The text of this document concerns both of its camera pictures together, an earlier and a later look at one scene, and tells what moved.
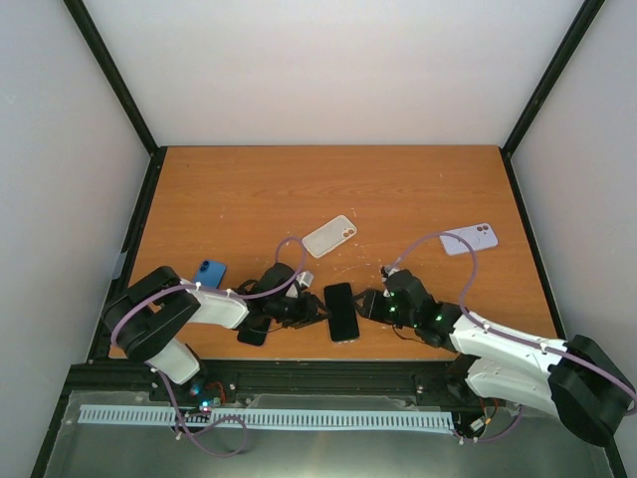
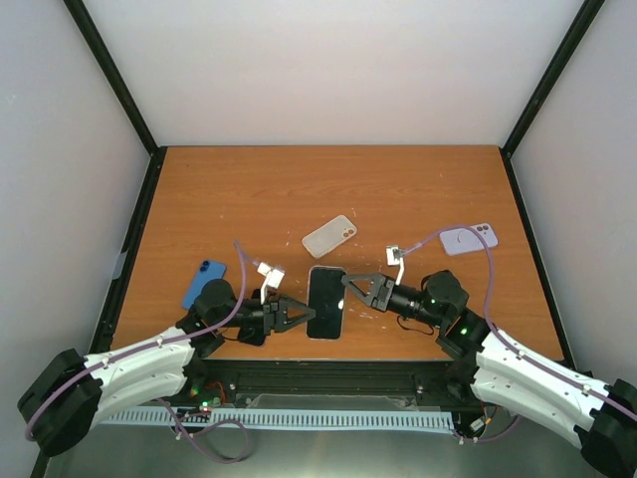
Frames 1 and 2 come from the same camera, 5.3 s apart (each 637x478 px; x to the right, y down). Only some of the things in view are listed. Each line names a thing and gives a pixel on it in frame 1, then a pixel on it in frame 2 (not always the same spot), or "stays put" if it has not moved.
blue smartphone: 209,274 stays put
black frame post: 581,25 stays put
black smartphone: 329,236 stays put
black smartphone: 343,326 → 326,296
